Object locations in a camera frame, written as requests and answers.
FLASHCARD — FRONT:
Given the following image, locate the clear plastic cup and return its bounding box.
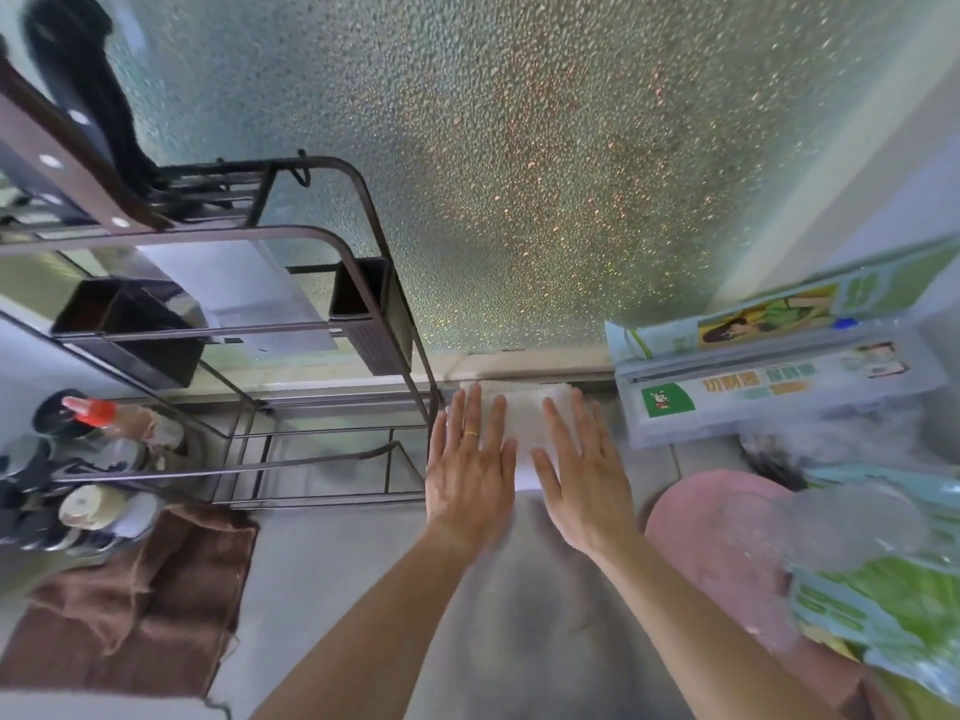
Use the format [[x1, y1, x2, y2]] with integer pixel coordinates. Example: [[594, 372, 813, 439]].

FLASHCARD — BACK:
[[779, 483, 931, 586]]

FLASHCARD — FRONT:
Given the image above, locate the grey white fluffy towel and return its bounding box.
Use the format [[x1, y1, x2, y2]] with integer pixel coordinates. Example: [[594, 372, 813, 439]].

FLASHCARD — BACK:
[[449, 378, 598, 494]]

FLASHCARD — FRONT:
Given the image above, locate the cluster of black-lid spice jars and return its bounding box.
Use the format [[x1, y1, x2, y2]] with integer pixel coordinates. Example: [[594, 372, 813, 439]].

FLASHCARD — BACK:
[[0, 389, 189, 556]]

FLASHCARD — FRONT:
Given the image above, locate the person's right forearm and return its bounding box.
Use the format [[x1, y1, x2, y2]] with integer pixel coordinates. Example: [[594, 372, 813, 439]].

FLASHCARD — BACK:
[[592, 531, 849, 720]]

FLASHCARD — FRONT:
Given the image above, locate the cream lid jar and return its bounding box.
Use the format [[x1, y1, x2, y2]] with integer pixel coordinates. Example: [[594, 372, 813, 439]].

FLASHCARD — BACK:
[[58, 483, 163, 541]]

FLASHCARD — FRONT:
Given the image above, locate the narrow black utensil holder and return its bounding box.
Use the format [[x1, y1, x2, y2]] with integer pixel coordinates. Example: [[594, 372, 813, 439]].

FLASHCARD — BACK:
[[328, 256, 415, 377]]

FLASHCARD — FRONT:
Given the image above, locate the person's left forearm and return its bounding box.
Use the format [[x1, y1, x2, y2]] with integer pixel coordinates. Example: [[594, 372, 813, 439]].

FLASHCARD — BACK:
[[251, 516, 496, 720]]

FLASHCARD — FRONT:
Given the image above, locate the person's left hand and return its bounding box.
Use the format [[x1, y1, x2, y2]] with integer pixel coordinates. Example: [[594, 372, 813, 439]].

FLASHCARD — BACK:
[[423, 383, 519, 548]]

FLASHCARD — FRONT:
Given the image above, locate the red cap bottle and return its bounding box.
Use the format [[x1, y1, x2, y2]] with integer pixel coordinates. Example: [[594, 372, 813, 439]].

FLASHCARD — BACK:
[[61, 395, 163, 436]]

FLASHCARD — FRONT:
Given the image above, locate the brown cloth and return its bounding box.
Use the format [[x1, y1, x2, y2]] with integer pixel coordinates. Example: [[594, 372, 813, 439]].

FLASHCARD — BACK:
[[0, 505, 260, 700]]

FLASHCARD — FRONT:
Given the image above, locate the green printed plastic bag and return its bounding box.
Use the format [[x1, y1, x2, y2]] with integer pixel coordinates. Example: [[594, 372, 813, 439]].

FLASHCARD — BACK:
[[783, 464, 960, 706]]

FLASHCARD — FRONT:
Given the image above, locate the clear cling film cutter box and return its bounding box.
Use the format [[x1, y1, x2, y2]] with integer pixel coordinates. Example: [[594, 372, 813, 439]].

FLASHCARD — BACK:
[[603, 235, 960, 452]]

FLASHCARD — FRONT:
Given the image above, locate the wide black utensil holder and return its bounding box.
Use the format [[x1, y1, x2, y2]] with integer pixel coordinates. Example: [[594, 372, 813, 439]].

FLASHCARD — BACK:
[[50, 276, 208, 391]]

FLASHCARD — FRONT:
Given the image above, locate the cleaver with brown wooden handle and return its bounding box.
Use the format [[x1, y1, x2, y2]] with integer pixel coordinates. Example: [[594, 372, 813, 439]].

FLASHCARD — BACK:
[[0, 55, 340, 355]]

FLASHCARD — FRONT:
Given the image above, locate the pink plate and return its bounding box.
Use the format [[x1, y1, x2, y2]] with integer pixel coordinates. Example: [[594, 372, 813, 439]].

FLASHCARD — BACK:
[[644, 470, 871, 720]]

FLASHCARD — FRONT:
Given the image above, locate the brown metal kitchen rack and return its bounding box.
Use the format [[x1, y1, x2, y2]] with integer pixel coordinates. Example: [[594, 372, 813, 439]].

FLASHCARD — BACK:
[[0, 155, 444, 511]]

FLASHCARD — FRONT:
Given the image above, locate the frosted glass window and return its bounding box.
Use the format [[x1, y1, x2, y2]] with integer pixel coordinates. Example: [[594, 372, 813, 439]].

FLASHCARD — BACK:
[[0, 0, 960, 368]]

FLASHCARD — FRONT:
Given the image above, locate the person's right hand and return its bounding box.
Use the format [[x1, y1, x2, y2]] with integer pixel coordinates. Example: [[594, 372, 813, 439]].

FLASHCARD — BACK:
[[530, 387, 646, 563]]

